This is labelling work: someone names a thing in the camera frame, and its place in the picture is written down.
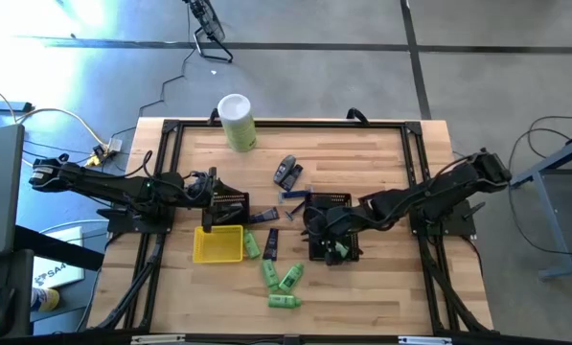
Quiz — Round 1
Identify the black fan cable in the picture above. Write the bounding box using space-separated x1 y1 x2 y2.
108 7 196 141

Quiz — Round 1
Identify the cream cable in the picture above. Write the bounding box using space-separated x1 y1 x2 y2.
0 78 112 173

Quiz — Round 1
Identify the white cardboard box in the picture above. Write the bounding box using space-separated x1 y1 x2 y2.
30 226 86 289

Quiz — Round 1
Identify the silver bracket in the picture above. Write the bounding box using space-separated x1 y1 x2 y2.
130 334 186 345
398 335 453 345

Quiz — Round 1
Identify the black slotted plastic basket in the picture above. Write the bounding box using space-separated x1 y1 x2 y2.
307 227 361 264
308 191 355 231
200 191 251 227

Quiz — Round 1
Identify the yellow blue can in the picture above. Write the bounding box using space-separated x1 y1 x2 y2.
29 286 61 313

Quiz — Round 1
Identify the yellow slotted plastic basket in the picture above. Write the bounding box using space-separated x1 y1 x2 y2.
192 224 245 265

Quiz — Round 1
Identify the grey metal table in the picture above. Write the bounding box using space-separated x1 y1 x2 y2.
509 129 572 283

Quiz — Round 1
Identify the green white wipes canister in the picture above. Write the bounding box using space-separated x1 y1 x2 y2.
217 93 259 153

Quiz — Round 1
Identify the black floor fan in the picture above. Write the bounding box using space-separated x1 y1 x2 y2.
182 0 235 64

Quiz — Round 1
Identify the dark grey deodorant stick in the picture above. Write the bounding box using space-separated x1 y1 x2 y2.
280 163 305 192

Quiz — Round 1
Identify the dark toiletry tube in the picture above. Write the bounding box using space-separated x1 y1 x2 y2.
247 206 281 225
263 227 280 263

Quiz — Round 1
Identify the black side desk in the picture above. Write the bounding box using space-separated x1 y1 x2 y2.
0 224 105 345

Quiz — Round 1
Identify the grey flat monitor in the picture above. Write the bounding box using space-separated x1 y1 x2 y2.
0 123 26 263

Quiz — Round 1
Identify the black floor bar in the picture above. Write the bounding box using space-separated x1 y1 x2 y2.
0 99 34 113

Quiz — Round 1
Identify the black floor cable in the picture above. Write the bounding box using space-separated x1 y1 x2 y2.
505 113 572 258

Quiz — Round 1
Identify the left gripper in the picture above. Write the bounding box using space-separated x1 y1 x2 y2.
184 166 249 234

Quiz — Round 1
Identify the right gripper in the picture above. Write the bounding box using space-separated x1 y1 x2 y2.
304 195 363 267

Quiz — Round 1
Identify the black aluminium table frame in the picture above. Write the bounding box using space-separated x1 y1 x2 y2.
88 118 500 336

